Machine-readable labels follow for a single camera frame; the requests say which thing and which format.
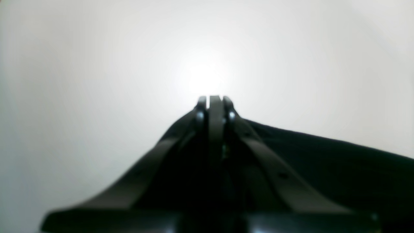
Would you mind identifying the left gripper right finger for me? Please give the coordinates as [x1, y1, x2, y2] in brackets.
[210, 96, 382, 233]

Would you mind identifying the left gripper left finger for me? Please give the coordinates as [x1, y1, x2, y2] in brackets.
[40, 96, 207, 233]

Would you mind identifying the black T-shirt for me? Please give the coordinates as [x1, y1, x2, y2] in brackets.
[248, 120, 414, 233]

